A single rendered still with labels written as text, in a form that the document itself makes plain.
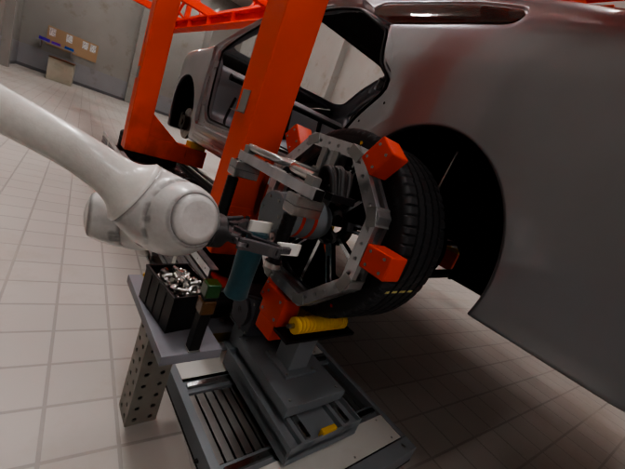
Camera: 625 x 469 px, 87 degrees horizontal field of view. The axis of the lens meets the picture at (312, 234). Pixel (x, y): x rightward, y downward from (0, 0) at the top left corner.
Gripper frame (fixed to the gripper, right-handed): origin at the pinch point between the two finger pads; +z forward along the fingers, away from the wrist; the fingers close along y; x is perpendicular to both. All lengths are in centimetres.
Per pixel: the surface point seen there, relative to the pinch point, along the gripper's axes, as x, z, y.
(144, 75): 30, 15, -248
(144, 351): -53, -15, -26
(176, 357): -38.8, -14.9, -5.6
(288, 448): -67, 23, 12
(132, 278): -38, -18, -45
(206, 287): -18.0, -12.4, -6.5
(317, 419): -68, 42, 5
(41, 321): -83, -36, -87
